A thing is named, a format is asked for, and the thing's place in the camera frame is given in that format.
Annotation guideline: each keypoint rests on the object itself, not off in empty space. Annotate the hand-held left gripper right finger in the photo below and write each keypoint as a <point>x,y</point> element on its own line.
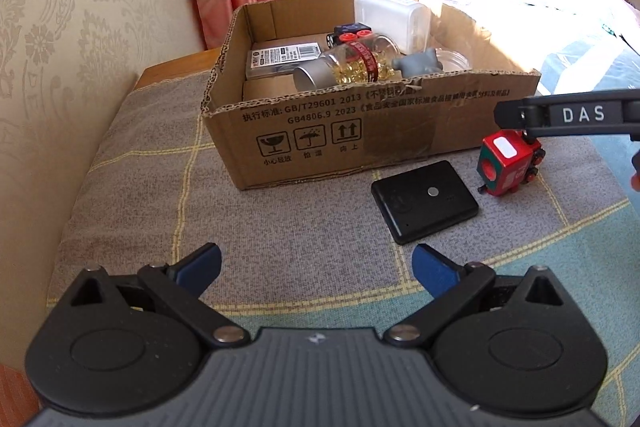
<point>432,267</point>

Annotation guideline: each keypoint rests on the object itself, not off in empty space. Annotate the red patterned cloth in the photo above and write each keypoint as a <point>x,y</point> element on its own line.
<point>17,397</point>

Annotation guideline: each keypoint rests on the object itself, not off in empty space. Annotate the black device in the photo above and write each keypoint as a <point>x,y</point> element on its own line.
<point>425,212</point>

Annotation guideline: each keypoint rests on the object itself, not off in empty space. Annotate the checked grey teal cloth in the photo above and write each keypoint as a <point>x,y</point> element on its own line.
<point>150,207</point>

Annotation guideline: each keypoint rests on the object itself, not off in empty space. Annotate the brown cardboard box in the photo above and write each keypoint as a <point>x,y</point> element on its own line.
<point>310,127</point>

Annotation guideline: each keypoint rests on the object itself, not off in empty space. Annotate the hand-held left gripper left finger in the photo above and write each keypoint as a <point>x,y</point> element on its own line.
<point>202,264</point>

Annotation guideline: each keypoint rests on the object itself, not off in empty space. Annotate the clear plastic jar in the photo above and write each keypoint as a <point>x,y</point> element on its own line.
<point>457,59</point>

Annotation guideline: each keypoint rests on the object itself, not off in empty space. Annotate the white translucent plastic box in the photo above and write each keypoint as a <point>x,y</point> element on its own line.
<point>385,19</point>

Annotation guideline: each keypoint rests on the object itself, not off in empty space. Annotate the clear labelled packet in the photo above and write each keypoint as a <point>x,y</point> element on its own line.
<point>280,57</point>

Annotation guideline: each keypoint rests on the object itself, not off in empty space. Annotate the capsule bottle with red label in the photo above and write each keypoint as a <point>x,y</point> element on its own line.
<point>360,62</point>

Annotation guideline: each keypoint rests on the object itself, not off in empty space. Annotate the wooden bedside table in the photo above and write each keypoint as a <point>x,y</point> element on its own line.
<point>170,67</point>

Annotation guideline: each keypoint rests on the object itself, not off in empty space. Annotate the red fidget cube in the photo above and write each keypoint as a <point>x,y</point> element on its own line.
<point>500,162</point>

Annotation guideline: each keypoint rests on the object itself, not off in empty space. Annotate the grey plastic figure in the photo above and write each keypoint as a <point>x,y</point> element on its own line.
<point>417,63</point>

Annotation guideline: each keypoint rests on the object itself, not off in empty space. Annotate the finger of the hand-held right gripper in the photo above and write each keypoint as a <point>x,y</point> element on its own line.
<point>520,114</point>

